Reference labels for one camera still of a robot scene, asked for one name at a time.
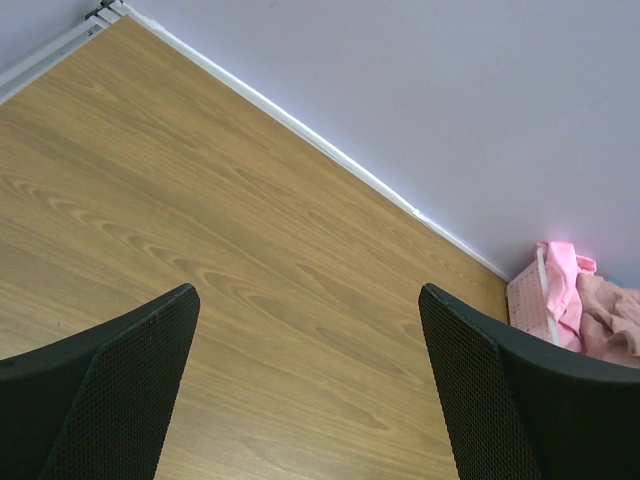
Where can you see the bright pink shirt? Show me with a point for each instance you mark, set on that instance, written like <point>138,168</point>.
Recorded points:
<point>562,266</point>

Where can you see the aluminium table edge rail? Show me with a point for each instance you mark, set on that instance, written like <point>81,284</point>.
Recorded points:
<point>34,64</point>

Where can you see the white laundry basket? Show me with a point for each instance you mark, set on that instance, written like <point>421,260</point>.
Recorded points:
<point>527,297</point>

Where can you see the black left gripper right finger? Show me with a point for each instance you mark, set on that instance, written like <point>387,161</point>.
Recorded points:
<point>518,407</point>

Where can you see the dusty pink graphic t-shirt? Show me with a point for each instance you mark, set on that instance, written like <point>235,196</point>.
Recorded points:
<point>609,325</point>

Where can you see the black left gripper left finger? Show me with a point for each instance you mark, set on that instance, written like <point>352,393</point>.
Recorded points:
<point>98,404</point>

